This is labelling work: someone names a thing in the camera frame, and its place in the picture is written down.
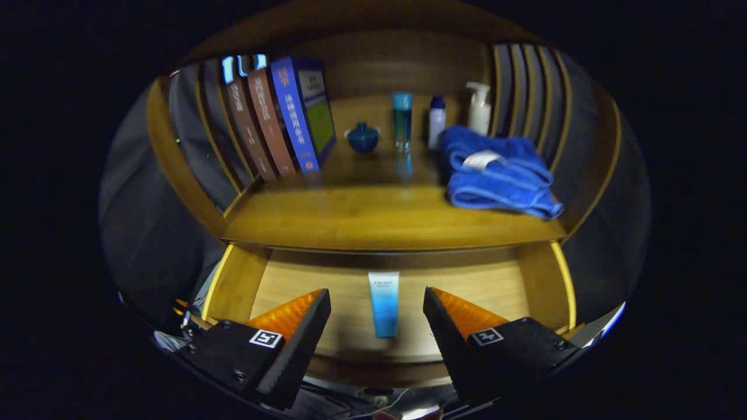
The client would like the white bottle with blue cap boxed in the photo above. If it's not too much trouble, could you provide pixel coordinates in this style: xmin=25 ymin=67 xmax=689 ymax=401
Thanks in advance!
xmin=428 ymin=96 xmax=447 ymax=151

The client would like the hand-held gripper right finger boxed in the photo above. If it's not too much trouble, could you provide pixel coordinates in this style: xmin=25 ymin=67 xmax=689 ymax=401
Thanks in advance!
xmin=423 ymin=286 xmax=584 ymax=406

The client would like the wooden countertop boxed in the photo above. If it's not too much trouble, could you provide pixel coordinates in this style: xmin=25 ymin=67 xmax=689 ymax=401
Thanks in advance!
xmin=221 ymin=96 xmax=568 ymax=253

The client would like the small blue lidded bowl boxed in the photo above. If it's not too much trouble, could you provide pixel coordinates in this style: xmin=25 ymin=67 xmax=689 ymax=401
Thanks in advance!
xmin=344 ymin=121 xmax=381 ymax=154

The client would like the black backdrop cloth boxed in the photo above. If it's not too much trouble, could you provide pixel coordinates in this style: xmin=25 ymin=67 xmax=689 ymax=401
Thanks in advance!
xmin=99 ymin=44 xmax=651 ymax=333

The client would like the white pump bottle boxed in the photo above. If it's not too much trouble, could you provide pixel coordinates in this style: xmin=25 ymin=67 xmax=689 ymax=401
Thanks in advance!
xmin=465 ymin=81 xmax=492 ymax=136

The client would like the light blue tube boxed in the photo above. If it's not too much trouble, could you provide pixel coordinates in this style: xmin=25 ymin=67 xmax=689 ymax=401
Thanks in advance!
xmin=368 ymin=271 xmax=400 ymax=338

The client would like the blue book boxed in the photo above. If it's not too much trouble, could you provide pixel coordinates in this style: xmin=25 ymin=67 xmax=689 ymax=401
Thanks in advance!
xmin=270 ymin=56 xmax=337 ymax=173

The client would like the wooden drawer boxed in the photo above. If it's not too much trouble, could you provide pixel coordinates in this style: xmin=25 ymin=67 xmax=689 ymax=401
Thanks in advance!
xmin=201 ymin=242 xmax=577 ymax=389

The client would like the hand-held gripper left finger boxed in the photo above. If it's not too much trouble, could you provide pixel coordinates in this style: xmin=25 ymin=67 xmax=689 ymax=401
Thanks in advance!
xmin=175 ymin=288 xmax=332 ymax=411

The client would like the teal clear bottle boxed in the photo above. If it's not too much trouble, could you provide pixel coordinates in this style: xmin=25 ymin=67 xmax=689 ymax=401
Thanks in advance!
xmin=392 ymin=92 xmax=413 ymax=151

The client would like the brown book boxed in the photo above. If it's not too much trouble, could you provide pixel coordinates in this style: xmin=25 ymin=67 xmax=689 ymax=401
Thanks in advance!
xmin=247 ymin=69 xmax=297 ymax=177
xmin=224 ymin=77 xmax=276 ymax=181

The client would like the folded blue towel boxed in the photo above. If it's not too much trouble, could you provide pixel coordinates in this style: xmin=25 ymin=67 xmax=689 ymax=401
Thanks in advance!
xmin=439 ymin=125 xmax=564 ymax=221

